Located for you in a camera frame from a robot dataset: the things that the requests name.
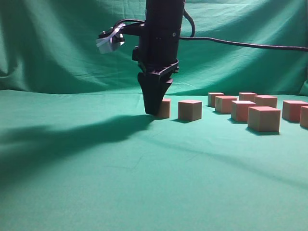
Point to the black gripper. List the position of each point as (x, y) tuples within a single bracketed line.
[(156, 54)]

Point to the pink cube column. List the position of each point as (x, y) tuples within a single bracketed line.
[(189, 110), (164, 109), (247, 96), (239, 110), (291, 110), (212, 96), (264, 118), (223, 104), (265, 100)]

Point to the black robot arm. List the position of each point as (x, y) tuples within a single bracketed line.
[(163, 12)]

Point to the green cloth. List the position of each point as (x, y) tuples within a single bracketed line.
[(78, 152)]

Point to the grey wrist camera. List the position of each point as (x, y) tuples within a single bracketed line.
[(111, 40)]

